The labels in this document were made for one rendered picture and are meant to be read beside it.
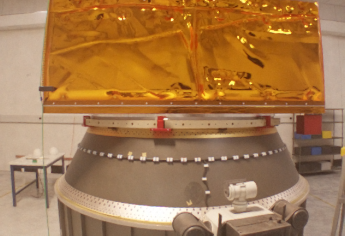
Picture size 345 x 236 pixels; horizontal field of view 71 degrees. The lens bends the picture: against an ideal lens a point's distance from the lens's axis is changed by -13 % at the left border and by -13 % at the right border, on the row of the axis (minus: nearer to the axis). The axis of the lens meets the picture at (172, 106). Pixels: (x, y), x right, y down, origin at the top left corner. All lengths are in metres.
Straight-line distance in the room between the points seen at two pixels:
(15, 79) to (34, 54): 0.90
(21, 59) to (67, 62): 6.56
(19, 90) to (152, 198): 7.00
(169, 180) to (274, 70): 0.96
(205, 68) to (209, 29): 0.27
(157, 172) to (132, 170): 0.16
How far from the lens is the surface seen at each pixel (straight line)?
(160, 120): 1.62
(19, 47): 8.45
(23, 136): 8.15
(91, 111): 1.77
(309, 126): 2.03
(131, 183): 1.63
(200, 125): 1.63
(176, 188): 1.56
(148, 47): 1.72
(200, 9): 1.85
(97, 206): 1.70
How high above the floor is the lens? 1.75
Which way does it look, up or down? 2 degrees up
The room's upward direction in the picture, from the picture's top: straight up
